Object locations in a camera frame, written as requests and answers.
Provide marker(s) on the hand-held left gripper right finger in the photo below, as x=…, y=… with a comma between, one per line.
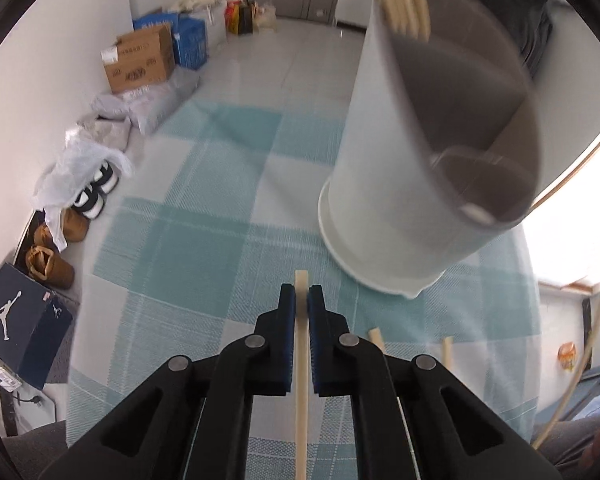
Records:
x=317, y=340

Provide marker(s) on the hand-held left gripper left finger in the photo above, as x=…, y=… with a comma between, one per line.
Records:
x=287, y=340

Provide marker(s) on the pale wooden chopstick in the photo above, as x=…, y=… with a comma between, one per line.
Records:
x=376, y=338
x=302, y=410
x=587, y=350
x=447, y=352

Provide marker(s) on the grey divided utensil holder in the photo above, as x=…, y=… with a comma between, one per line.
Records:
x=380, y=185

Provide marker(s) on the bundle of wooden chopsticks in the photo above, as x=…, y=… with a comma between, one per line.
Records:
x=405, y=5

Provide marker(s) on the orange snack packet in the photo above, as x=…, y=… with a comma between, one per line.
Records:
x=567, y=356

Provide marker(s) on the teal checked tablecloth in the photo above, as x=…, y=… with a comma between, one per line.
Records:
x=180, y=260

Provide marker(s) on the black and white sneaker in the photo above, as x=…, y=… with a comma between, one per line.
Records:
x=90, y=203
x=105, y=180

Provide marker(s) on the brown paper bag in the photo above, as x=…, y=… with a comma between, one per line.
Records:
x=75, y=225
x=42, y=237

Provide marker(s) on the black backpack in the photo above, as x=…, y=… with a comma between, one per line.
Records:
x=525, y=25

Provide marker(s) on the brown boots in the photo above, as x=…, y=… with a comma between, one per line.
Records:
x=47, y=267

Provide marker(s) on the dark blue shoe box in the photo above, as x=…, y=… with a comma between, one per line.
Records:
x=20, y=330

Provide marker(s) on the white plastic bag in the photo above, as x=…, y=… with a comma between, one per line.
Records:
x=75, y=165

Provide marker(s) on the grey plastic parcel bag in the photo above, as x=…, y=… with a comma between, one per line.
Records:
x=140, y=107
x=184, y=82

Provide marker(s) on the white power strip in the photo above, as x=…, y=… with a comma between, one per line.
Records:
x=5, y=377

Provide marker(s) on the blue plastic crate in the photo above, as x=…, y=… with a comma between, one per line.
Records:
x=190, y=42

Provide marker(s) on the brown cardboard box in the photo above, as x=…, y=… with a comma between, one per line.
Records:
x=140, y=62

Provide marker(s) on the beige bag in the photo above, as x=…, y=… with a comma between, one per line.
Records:
x=265, y=17

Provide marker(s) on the red and yellow bag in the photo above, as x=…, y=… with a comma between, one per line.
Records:
x=237, y=17

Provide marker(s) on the blue printed box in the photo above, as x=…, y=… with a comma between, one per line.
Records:
x=152, y=21

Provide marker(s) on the white stuffed bag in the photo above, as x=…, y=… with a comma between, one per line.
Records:
x=200, y=0

